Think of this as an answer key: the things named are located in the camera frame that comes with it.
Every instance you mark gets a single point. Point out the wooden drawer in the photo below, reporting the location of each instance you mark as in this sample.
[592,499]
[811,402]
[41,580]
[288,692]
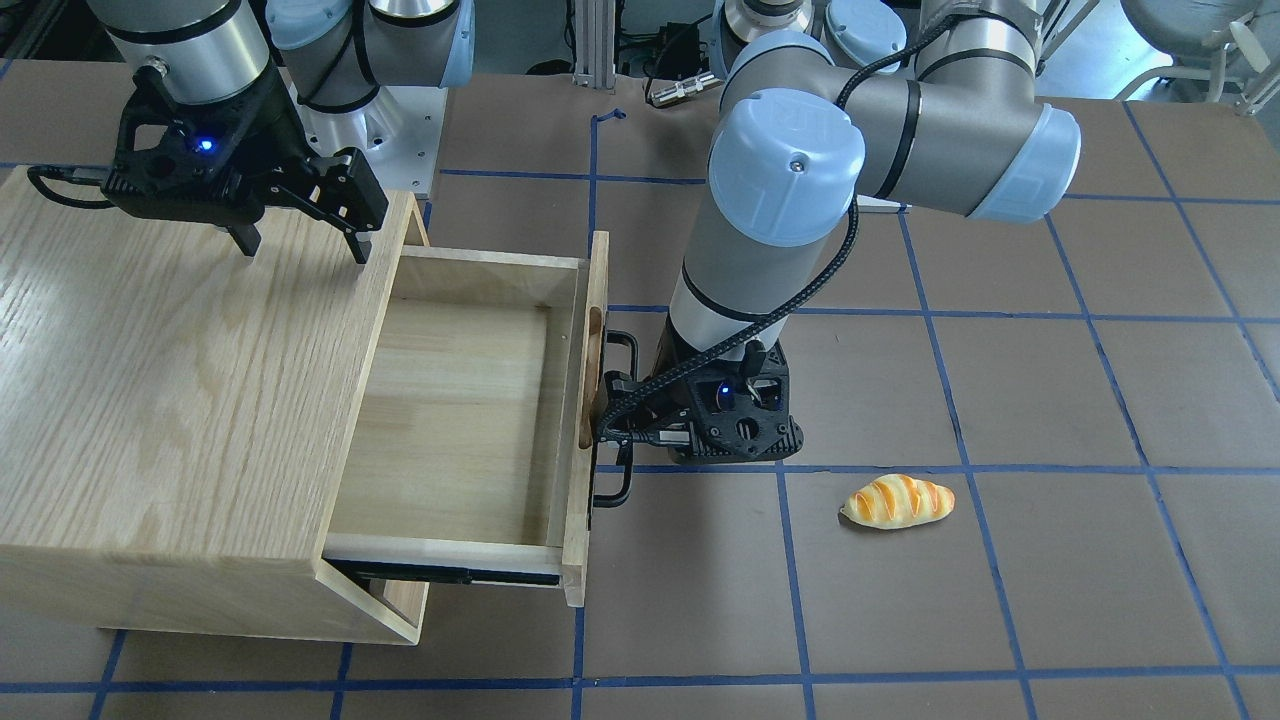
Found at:
[472,459]

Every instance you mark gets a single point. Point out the toy bread loaf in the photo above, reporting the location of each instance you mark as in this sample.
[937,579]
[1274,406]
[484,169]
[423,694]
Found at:
[898,501]

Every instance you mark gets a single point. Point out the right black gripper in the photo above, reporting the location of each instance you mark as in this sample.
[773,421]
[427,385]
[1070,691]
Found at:
[262,132]

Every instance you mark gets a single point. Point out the aluminium frame post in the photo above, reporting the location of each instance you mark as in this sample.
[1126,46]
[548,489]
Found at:
[594,44]

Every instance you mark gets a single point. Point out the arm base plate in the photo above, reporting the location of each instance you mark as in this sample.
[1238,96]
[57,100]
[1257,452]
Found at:
[399,132]

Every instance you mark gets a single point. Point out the wooden drawer cabinet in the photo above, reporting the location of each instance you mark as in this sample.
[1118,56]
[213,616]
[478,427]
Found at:
[177,418]

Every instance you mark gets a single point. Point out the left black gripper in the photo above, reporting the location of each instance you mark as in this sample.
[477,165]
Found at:
[672,372]

